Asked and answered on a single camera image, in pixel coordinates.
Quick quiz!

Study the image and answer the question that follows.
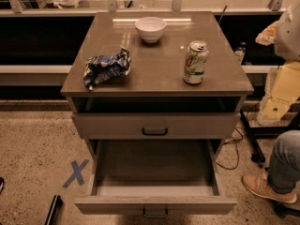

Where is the black bar at bottom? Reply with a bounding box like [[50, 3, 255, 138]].
[[44, 195, 63, 225]]

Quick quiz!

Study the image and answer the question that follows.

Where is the black floor cable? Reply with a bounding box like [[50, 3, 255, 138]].
[[215, 127, 245, 171]]

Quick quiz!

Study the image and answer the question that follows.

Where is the black floor stand leg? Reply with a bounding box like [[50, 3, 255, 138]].
[[240, 111, 265, 164]]

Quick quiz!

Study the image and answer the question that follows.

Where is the blue tape cross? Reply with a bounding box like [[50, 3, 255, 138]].
[[63, 159, 89, 188]]

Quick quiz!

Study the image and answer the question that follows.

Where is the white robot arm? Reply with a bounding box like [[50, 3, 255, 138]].
[[255, 0, 300, 125]]

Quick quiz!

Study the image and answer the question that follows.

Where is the closed grey top drawer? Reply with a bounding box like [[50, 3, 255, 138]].
[[72, 112, 240, 140]]

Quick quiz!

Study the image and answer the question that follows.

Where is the white ceramic bowl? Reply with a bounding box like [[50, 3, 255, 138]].
[[135, 17, 167, 43]]

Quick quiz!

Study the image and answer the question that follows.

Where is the blue jeans leg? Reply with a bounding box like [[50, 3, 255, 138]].
[[268, 130, 300, 194]]

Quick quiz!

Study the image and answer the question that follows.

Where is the open grey middle drawer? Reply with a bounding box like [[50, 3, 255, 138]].
[[75, 140, 236, 218]]

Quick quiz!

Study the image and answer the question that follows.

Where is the green white 7up can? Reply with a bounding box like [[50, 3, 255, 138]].
[[183, 40, 209, 84]]

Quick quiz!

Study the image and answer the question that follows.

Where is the grey drawer cabinet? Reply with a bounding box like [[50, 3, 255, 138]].
[[60, 10, 255, 219]]

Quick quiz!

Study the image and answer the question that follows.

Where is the small glass jar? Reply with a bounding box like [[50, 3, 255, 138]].
[[234, 42, 247, 64]]

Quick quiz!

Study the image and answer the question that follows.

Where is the crumpled blue chip bag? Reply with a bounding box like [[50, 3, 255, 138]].
[[83, 47, 131, 91]]

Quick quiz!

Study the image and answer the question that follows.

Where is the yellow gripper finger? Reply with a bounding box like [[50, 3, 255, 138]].
[[257, 62, 300, 126], [255, 21, 278, 46]]

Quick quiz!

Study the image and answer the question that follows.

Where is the tan leather shoe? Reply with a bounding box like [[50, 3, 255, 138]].
[[242, 174, 297, 204]]

